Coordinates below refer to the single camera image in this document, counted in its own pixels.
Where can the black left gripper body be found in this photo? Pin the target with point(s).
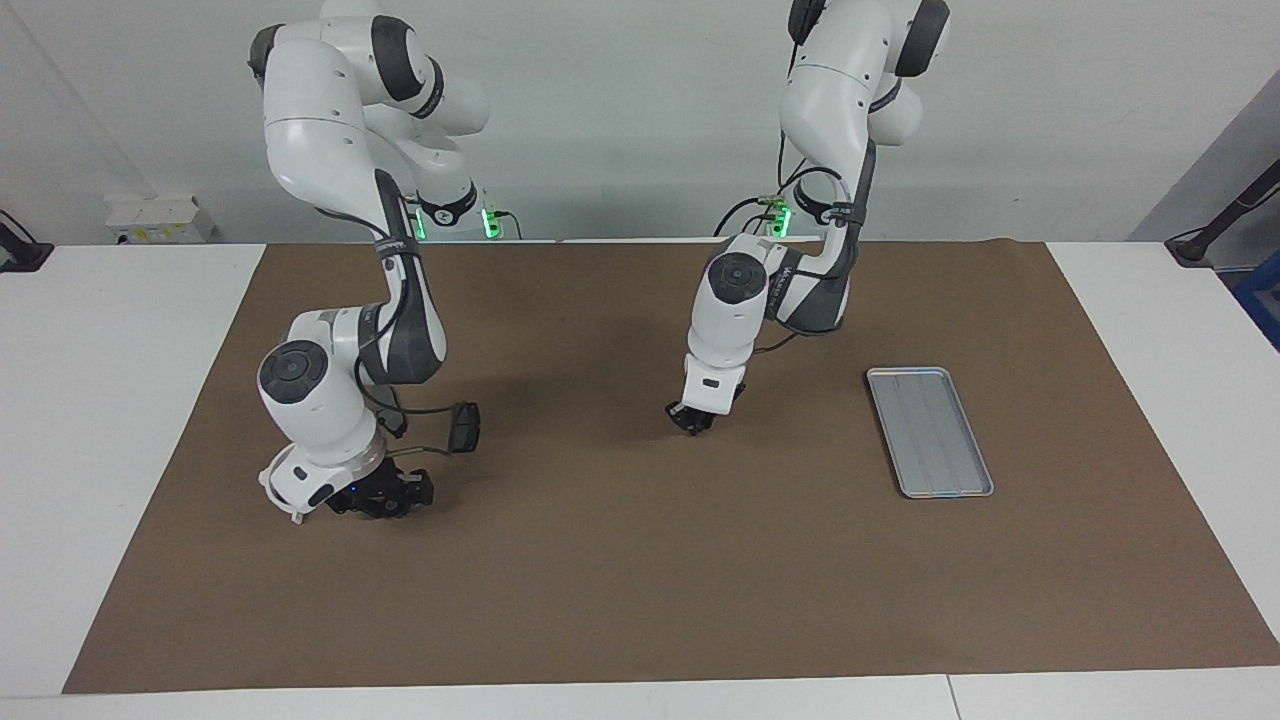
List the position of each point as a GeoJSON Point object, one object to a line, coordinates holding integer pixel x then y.
{"type": "Point", "coordinates": [700, 420]}

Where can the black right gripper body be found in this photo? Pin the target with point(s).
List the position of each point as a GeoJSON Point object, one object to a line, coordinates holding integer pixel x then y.
{"type": "Point", "coordinates": [385, 495]}

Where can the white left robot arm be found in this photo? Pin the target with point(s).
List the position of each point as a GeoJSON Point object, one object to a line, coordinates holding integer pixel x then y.
{"type": "Point", "coordinates": [835, 100]}

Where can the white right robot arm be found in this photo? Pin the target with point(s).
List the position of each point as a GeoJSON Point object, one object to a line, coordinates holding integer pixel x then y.
{"type": "Point", "coordinates": [320, 120]}

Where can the silver metal tray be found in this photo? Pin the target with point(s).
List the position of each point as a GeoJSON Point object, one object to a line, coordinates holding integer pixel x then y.
{"type": "Point", "coordinates": [935, 440]}

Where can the rectangular dark brake pad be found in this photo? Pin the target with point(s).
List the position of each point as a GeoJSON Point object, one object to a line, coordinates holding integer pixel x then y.
{"type": "Point", "coordinates": [466, 428]}

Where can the brown table mat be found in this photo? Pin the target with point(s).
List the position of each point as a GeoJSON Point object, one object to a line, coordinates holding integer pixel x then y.
{"type": "Point", "coordinates": [620, 600]}

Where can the black clamp stand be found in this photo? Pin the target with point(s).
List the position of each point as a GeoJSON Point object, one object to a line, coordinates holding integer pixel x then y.
{"type": "Point", "coordinates": [22, 255]}

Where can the blue bin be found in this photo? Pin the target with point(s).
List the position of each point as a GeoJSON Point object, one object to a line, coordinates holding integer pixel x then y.
{"type": "Point", "coordinates": [1262, 305]}

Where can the white semicircular plastic bracket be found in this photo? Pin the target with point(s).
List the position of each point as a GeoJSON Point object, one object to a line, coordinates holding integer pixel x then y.
{"type": "Point", "coordinates": [297, 517]}

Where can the white wall socket box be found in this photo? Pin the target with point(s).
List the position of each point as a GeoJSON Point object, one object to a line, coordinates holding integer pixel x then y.
{"type": "Point", "coordinates": [155, 220]}

